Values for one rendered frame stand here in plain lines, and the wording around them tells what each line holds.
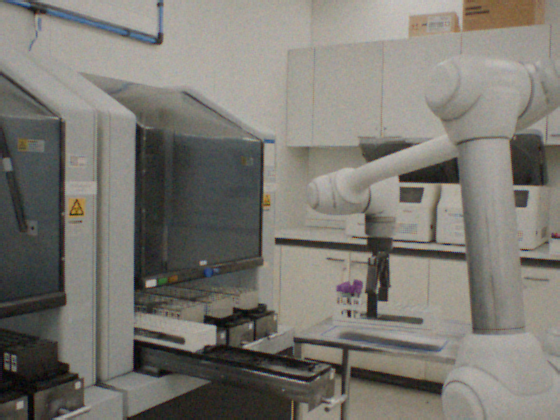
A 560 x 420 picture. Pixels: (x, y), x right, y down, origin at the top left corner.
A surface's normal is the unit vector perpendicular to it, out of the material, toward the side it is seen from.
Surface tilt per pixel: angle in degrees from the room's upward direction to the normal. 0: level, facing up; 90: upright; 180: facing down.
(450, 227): 90
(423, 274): 90
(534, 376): 78
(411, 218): 90
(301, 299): 90
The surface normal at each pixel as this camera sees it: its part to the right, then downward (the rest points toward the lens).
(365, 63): -0.52, 0.04
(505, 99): 0.44, -0.01
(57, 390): 0.85, 0.04
